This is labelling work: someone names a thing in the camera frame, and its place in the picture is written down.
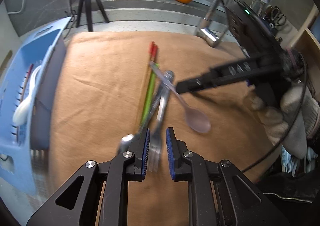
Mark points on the metal fork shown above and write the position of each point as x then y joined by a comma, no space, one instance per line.
160,116

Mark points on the brown towel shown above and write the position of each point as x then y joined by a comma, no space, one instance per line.
100,91

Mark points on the person's right hand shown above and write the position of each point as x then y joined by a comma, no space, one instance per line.
292,121

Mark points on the chrome faucet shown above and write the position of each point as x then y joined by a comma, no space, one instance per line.
207,33

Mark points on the translucent plastic spoon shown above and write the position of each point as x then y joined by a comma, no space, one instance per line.
197,121

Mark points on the metal spoon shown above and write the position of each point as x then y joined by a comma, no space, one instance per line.
126,141

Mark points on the blue plastic drain basket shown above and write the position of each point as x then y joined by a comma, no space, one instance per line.
10,86

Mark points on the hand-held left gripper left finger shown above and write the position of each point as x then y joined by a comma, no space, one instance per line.
146,151

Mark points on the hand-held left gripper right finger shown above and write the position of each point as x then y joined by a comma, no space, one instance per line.
170,151

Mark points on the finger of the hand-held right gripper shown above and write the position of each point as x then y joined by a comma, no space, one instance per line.
200,81

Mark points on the white cutting board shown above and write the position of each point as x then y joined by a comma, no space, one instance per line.
5,31

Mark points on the green chopstick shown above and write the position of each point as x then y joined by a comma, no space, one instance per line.
149,91

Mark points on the white ceramic spoon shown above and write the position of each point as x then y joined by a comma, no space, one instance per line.
23,111

